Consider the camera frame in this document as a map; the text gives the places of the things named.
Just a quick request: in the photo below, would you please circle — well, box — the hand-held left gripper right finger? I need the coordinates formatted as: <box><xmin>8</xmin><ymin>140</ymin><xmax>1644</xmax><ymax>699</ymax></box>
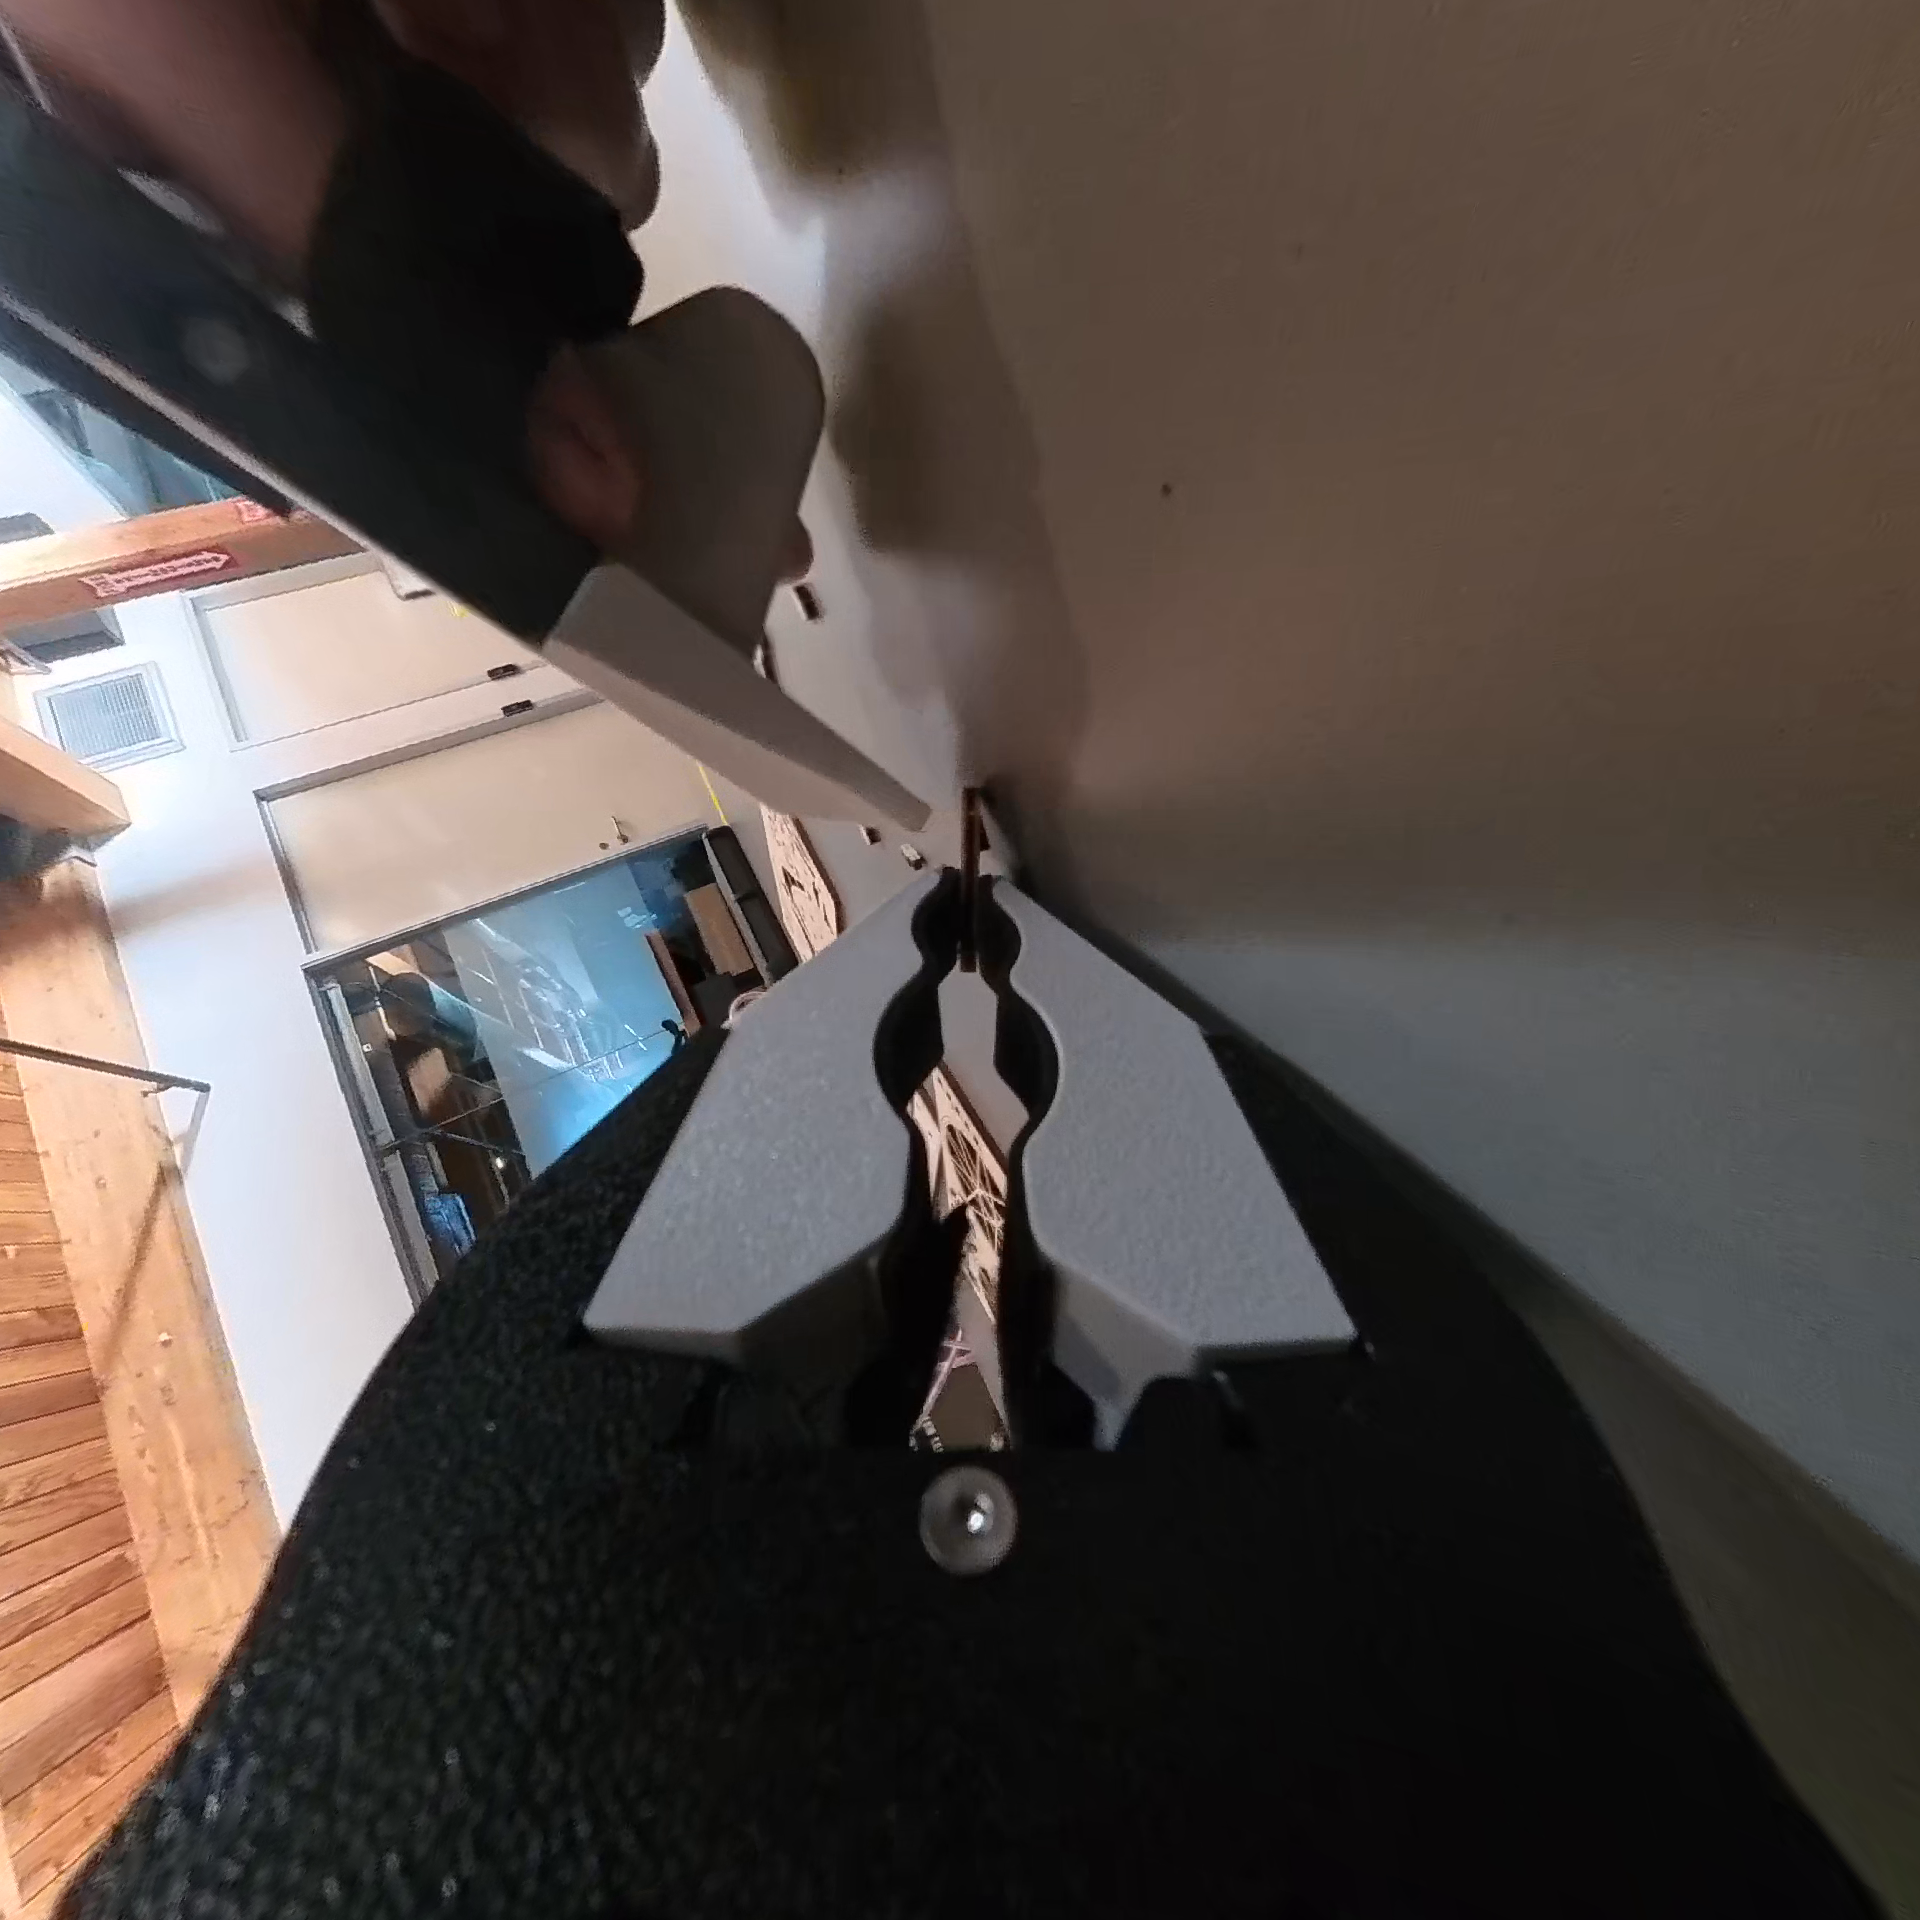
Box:
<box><xmin>976</xmin><ymin>871</ymin><xmax>1363</xmax><ymax>1452</ymax></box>

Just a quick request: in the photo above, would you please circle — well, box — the red arrow sign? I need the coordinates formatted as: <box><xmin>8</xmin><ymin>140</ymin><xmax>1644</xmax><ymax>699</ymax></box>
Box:
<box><xmin>83</xmin><ymin>544</ymin><xmax>243</xmax><ymax>607</ymax></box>

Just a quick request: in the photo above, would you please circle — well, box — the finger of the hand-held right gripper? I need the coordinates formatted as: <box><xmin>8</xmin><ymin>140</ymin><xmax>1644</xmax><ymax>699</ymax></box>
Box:
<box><xmin>540</xmin><ymin>561</ymin><xmax>936</xmax><ymax>836</ymax></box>

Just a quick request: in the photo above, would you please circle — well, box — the arc-pattern wooden parts sheet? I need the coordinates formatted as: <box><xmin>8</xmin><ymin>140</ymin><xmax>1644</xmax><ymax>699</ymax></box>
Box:
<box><xmin>760</xmin><ymin>807</ymin><xmax>845</xmax><ymax>964</ymax></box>

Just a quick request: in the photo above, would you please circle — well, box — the person's right hand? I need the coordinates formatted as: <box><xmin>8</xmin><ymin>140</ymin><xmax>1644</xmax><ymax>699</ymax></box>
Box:
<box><xmin>372</xmin><ymin>0</ymin><xmax>664</xmax><ymax>232</ymax></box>

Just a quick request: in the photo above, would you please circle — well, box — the glass window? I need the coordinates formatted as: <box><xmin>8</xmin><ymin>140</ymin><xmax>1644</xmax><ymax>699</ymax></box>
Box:
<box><xmin>303</xmin><ymin>831</ymin><xmax>782</xmax><ymax>1298</ymax></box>

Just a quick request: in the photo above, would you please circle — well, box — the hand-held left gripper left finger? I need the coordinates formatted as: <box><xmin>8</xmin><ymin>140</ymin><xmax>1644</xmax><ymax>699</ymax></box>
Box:
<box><xmin>583</xmin><ymin>866</ymin><xmax>962</xmax><ymax>1445</ymax></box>

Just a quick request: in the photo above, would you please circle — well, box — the white vent grille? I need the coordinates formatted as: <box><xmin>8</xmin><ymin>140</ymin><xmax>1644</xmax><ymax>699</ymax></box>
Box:
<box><xmin>31</xmin><ymin>664</ymin><xmax>186</xmax><ymax>770</ymax></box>

